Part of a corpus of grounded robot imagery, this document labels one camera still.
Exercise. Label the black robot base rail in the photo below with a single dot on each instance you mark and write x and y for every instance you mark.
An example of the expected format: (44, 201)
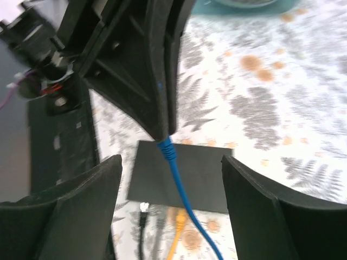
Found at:
(63, 145)

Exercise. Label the floral table mat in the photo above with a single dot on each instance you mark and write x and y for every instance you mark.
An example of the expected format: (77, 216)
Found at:
(272, 88)

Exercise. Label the teal plastic tray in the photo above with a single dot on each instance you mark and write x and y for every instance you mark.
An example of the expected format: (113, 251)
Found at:
(242, 8)

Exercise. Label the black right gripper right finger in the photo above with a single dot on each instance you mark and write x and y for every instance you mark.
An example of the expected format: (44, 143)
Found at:
(271, 221)

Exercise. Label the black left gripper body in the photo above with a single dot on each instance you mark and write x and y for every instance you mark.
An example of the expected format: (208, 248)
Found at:
(49, 45)

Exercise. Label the black network switch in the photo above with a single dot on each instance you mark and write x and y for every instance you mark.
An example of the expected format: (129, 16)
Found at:
(200, 169)

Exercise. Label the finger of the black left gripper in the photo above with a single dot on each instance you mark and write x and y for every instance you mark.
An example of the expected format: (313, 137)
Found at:
(178, 16)
(119, 52)

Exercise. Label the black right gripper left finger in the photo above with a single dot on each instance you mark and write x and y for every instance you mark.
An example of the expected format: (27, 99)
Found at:
(71, 220)

